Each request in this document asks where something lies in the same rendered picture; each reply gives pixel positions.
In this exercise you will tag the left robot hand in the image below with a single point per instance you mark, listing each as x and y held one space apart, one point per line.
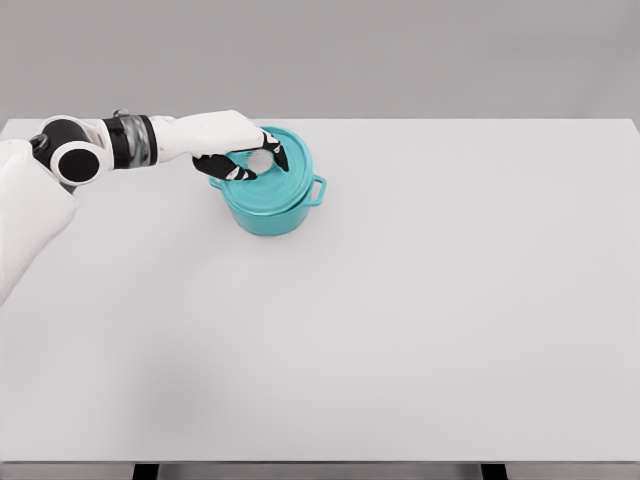
227 131

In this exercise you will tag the teal pot lid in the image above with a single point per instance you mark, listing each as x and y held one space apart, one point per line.
285 165

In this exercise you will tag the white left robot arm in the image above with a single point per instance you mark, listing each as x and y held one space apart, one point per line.
75 161

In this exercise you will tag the teal pot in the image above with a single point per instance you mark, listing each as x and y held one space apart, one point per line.
272 217

